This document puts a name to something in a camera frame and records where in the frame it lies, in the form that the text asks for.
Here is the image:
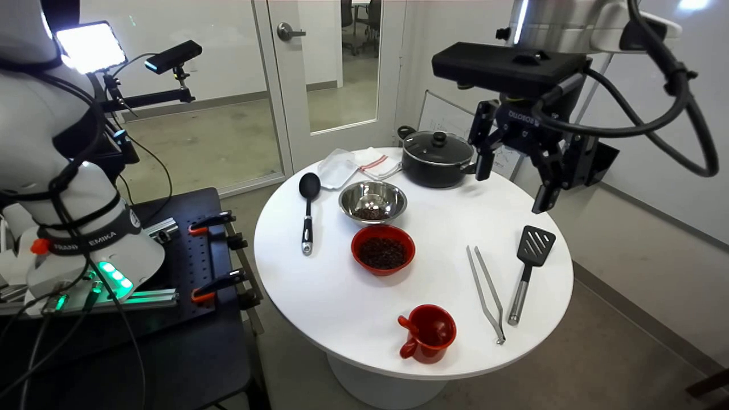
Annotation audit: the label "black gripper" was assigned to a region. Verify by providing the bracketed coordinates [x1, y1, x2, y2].
[467, 88, 610, 216]

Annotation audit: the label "red cup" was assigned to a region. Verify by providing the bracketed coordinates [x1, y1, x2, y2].
[396, 302, 461, 366]

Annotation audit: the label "silver metal bowl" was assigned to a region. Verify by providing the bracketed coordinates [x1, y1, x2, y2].
[338, 180, 411, 226]

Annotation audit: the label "dark beans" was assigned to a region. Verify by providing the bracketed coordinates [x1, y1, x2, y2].
[357, 234, 407, 270]

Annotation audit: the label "red bowl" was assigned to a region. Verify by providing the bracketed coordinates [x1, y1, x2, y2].
[348, 224, 418, 278]

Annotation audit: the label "black ladle spoon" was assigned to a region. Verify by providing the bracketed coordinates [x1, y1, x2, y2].
[295, 170, 324, 257]

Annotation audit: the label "black pot lid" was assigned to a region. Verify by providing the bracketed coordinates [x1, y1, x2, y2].
[400, 128, 475, 169]

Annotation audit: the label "black slotted spatula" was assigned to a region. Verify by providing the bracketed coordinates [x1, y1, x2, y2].
[506, 224, 559, 329]

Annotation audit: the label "black cooking pot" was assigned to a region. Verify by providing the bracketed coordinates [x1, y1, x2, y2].
[396, 122, 487, 191]

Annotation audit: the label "small framed whiteboard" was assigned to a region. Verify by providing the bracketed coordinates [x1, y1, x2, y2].
[417, 88, 534, 182]

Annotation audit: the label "white cloth red stripes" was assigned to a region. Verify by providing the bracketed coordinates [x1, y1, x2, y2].
[348, 146, 406, 185]

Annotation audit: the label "metal tongs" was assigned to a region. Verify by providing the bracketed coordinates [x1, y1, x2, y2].
[465, 244, 508, 348]

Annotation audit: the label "orange black clamp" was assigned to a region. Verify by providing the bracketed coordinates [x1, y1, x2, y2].
[190, 268, 248, 308]
[187, 210, 237, 237]

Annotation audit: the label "black robot cart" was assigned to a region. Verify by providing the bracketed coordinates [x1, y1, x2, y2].
[0, 187, 264, 410]

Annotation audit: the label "LED light panel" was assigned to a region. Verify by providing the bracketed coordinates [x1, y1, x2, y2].
[53, 20, 128, 77]

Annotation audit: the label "black wall holder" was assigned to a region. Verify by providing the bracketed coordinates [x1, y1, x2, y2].
[568, 134, 622, 188]

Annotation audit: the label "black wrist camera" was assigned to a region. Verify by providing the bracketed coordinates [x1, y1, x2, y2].
[430, 40, 590, 101]

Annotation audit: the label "metal door handle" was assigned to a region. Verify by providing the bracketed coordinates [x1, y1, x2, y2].
[276, 20, 308, 44]

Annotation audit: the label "white table pedestal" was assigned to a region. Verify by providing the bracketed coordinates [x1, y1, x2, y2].
[327, 363, 452, 410]

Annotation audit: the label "black stereo camera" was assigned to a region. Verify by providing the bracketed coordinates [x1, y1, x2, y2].
[144, 39, 204, 76]

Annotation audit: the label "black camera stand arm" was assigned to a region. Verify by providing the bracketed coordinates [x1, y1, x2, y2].
[79, 71, 199, 169]

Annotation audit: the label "aluminium rail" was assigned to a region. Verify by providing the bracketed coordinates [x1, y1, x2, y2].
[46, 284, 182, 314]

